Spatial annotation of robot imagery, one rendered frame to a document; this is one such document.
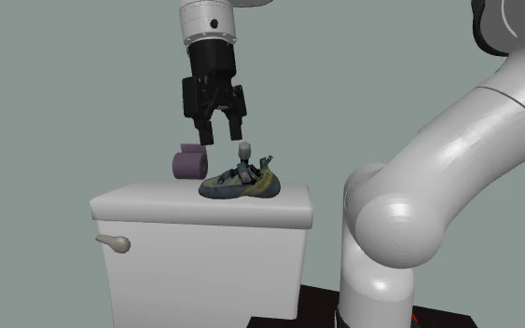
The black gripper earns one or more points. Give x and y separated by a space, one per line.
212 61

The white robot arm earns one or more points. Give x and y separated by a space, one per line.
448 159

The purple paper roll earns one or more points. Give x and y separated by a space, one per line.
188 166
192 148

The small grey capped bottle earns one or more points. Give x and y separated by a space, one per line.
244 151

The blue green climbing shoe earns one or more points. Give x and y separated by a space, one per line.
239 186

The white toilet tank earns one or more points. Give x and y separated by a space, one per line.
198 268

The dark robot stand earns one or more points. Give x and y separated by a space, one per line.
307 309

